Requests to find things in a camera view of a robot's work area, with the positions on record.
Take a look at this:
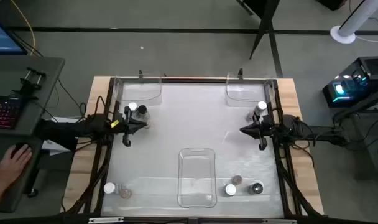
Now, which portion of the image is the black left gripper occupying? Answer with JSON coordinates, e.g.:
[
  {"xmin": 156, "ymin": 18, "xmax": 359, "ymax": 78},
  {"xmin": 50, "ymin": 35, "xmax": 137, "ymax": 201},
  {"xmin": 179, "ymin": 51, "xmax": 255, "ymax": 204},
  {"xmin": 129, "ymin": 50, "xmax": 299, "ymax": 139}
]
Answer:
[{"xmin": 109, "ymin": 106, "xmax": 148, "ymax": 147}]

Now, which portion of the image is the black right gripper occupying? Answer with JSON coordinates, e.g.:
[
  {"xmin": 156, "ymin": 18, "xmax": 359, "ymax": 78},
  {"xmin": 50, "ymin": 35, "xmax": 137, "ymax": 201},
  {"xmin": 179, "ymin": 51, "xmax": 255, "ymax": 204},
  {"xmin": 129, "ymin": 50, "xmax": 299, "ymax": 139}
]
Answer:
[{"xmin": 239, "ymin": 113, "xmax": 283, "ymax": 151}]

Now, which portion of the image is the white-lid bagel seasoning jar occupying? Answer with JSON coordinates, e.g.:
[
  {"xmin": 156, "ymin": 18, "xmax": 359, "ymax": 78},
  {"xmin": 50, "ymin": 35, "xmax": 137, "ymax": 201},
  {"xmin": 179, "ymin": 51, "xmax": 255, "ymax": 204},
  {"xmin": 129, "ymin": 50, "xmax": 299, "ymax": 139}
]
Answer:
[
  {"xmin": 127, "ymin": 101, "xmax": 141, "ymax": 121},
  {"xmin": 252, "ymin": 101, "xmax": 268, "ymax": 119},
  {"xmin": 103, "ymin": 182, "xmax": 123, "ymax": 195},
  {"xmin": 224, "ymin": 183, "xmax": 237, "ymax": 197}
]

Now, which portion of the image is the clear plastic bin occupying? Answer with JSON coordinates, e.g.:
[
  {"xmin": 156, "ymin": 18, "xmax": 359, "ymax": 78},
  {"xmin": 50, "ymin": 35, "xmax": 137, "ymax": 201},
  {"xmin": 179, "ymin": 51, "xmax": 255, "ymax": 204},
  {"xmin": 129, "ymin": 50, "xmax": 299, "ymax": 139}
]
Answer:
[
  {"xmin": 113, "ymin": 73, "xmax": 163, "ymax": 106},
  {"xmin": 177, "ymin": 147, "xmax": 217, "ymax": 208},
  {"xmin": 226, "ymin": 72, "xmax": 274, "ymax": 108}
]

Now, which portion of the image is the white paper sheet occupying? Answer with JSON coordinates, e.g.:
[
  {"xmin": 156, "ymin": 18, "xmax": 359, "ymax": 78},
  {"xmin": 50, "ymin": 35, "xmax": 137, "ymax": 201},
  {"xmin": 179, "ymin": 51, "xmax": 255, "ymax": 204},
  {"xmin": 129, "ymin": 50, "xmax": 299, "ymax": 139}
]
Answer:
[{"xmin": 41, "ymin": 116, "xmax": 81, "ymax": 156}]

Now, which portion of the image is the grey desk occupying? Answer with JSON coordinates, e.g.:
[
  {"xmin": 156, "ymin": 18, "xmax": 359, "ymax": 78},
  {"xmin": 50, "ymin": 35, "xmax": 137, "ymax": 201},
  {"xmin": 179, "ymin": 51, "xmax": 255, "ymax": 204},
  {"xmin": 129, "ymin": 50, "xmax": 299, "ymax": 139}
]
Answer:
[{"xmin": 0, "ymin": 55, "xmax": 66, "ymax": 214}]

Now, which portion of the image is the black tripod stand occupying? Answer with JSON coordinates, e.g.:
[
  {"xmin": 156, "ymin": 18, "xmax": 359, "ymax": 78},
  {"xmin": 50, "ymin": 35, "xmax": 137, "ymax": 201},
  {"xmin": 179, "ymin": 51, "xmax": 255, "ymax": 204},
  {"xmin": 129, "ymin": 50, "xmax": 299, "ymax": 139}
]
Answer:
[{"xmin": 235, "ymin": 0, "xmax": 282, "ymax": 60}]

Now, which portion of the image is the person's hand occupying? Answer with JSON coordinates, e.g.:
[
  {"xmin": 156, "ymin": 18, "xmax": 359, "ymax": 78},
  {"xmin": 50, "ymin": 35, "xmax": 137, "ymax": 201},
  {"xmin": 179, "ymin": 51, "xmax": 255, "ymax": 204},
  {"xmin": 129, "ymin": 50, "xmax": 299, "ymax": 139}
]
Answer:
[{"xmin": 0, "ymin": 144, "xmax": 33, "ymax": 190}]

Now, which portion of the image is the backlit black keyboard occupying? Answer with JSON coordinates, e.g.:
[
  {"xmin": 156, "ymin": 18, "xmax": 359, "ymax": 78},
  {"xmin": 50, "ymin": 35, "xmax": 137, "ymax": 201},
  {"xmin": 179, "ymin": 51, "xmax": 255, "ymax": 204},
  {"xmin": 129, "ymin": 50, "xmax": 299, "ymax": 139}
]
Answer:
[{"xmin": 0, "ymin": 95, "xmax": 24, "ymax": 131}]

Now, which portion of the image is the tower fan with white base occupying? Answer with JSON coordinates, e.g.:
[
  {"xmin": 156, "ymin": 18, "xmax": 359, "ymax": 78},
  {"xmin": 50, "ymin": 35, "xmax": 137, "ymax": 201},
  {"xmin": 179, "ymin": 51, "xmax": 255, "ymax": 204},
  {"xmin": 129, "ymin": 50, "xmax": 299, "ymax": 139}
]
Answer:
[{"xmin": 330, "ymin": 0, "xmax": 378, "ymax": 45}]

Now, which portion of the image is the black lit computer tower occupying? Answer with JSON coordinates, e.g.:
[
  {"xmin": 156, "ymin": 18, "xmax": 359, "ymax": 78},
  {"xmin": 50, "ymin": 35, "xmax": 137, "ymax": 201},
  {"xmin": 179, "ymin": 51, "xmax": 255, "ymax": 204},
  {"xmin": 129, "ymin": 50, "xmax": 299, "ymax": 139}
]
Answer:
[{"xmin": 321, "ymin": 55, "xmax": 378, "ymax": 109}]

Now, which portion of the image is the computer monitor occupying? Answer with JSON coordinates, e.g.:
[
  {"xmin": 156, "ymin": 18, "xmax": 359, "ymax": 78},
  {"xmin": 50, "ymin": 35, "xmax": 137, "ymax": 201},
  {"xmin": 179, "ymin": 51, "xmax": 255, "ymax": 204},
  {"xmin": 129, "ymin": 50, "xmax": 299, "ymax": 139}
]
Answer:
[{"xmin": 0, "ymin": 15, "xmax": 28, "ymax": 56}]

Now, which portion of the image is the black metal table frame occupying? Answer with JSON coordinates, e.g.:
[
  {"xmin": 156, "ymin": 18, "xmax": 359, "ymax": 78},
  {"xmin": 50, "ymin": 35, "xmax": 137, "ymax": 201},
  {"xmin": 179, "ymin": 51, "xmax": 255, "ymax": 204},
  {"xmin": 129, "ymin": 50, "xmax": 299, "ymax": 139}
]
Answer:
[{"xmin": 63, "ymin": 76, "xmax": 325, "ymax": 224}]

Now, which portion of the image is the silver mounting bracket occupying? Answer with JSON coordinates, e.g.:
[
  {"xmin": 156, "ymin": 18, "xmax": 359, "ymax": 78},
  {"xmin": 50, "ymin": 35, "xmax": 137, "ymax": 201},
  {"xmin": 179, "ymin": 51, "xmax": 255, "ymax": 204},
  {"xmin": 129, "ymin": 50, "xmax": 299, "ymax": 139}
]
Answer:
[
  {"xmin": 263, "ymin": 219, "xmax": 297, "ymax": 224},
  {"xmin": 88, "ymin": 217, "xmax": 124, "ymax": 224}
]

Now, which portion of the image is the black clamp mount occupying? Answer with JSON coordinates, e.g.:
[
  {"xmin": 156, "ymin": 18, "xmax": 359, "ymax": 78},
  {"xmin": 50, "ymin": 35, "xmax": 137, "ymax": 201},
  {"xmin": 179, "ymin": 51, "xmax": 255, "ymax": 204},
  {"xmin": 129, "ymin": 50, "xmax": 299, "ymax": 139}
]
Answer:
[{"xmin": 11, "ymin": 67, "xmax": 47, "ymax": 100}]

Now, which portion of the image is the yellow cable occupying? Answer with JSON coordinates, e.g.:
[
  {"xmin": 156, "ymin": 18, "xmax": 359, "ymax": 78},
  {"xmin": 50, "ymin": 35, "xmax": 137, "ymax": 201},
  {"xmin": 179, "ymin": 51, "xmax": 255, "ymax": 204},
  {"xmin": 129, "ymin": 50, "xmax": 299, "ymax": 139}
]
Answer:
[{"xmin": 10, "ymin": 0, "xmax": 36, "ymax": 57}]

